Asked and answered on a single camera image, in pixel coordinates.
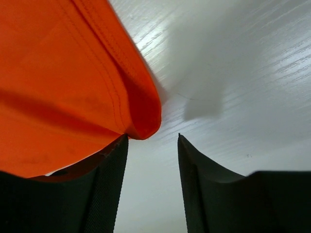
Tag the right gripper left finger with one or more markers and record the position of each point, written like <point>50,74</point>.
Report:
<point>81,198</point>

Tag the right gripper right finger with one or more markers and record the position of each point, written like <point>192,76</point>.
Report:
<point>218,200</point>

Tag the orange t shirt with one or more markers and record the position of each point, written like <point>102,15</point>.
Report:
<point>71,82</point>

